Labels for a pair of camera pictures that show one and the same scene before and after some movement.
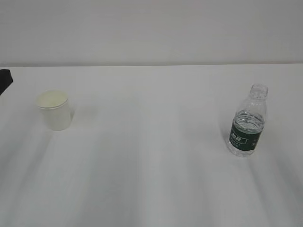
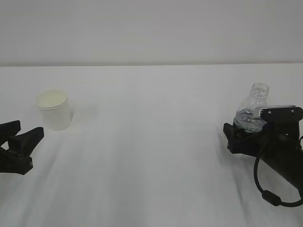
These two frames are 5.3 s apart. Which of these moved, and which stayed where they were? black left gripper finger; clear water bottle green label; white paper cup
Moved: black left gripper finger
Stayed: clear water bottle green label; white paper cup
